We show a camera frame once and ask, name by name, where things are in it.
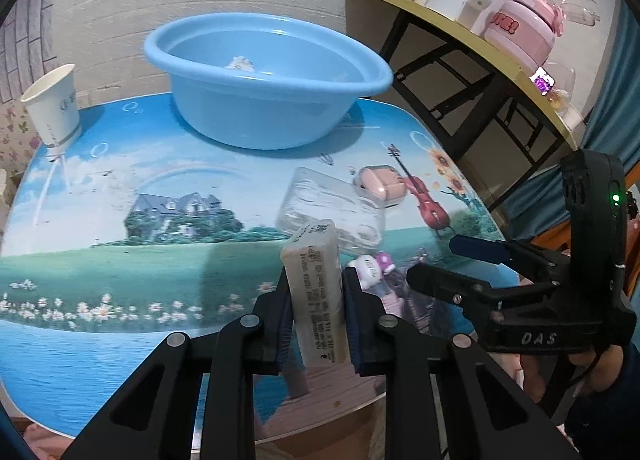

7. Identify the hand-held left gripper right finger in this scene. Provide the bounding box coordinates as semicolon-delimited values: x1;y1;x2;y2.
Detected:
341;267;583;460

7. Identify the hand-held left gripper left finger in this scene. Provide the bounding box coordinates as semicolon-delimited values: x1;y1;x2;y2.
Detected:
65;267;301;460

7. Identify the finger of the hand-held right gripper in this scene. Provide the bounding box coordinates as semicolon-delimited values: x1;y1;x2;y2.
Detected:
406;264;521;335
448;234;573;285

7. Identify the small white printed box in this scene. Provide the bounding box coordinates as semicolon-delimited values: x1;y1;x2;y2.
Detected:
280;220;350;367

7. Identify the blue plastic basin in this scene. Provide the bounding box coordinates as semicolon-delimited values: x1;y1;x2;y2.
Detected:
143;13;394;151

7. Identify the person's right forearm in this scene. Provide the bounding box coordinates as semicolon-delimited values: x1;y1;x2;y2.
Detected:
565;380;640;460

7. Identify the clear plastic container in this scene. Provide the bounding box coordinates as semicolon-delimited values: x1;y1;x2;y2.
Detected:
527;62;578;113

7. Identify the person's right hand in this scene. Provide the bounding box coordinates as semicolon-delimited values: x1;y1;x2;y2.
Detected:
520;346;626;396

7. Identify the pink earbud case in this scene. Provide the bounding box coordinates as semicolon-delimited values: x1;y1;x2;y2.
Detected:
352;165;407;203

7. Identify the clear cotton swab box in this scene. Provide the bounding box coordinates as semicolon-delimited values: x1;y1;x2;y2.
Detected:
276;167;386;255

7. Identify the blue curtain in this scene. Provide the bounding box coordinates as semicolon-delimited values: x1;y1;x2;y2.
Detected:
500;0;640;301

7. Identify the pink electric cooker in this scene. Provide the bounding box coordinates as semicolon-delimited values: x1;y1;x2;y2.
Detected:
483;0;566;71

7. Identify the yellow top side table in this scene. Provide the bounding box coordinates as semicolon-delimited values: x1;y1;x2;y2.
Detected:
345;0;581;205

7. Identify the white paper cup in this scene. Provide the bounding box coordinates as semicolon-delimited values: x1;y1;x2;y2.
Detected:
20;64;83;147

